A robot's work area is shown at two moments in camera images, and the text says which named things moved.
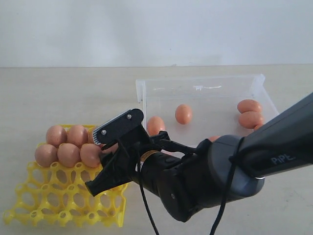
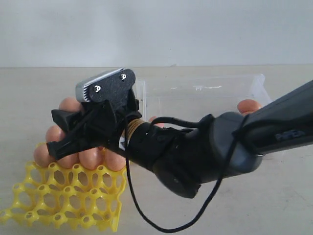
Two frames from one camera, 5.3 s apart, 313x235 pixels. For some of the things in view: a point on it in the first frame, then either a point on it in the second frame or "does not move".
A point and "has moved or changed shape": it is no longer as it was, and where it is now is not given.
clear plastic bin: [194, 109] does not move
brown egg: [68, 154] does not move
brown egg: [248, 105] does not move
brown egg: [183, 114] -> [151, 119]
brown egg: [45, 154] does not move
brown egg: [56, 135] does not move
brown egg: [155, 124] has moved or changed shape
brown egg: [90, 154] does not move
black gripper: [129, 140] -> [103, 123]
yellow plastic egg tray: [90, 126] has moved or changed shape
